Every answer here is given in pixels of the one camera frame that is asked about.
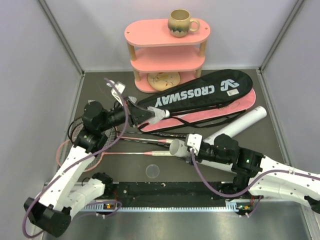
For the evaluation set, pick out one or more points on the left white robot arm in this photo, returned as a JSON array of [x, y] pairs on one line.
[[53, 209]]

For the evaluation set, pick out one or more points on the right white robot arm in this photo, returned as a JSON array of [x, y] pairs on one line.
[[255, 173]]

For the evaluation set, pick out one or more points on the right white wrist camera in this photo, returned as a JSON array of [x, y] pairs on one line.
[[193, 141]]

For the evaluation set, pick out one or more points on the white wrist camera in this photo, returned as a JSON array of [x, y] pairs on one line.
[[193, 141], [117, 88]]

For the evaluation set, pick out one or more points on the white shuttlecock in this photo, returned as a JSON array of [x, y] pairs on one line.
[[132, 100], [158, 115]]

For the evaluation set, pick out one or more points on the pink badminton racket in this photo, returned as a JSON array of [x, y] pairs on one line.
[[65, 148]]

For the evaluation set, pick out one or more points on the pink racket bag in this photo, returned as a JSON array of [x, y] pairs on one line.
[[203, 119]]

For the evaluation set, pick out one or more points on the black badminton racket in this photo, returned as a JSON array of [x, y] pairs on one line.
[[161, 135]]

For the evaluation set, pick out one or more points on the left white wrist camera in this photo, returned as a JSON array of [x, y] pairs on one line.
[[117, 88]]

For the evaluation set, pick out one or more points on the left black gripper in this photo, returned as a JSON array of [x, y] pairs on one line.
[[141, 114]]

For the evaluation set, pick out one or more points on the black Crossway racket bag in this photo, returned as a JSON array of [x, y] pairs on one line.
[[215, 89]]

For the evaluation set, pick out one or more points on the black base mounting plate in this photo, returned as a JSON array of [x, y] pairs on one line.
[[163, 194]]

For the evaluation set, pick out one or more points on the beige ceramic mug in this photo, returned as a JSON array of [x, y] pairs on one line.
[[180, 23]]

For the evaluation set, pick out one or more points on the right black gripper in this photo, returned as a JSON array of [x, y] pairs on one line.
[[198, 156]]

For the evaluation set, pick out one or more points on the pink three-tier shelf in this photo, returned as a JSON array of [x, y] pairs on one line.
[[153, 49]]

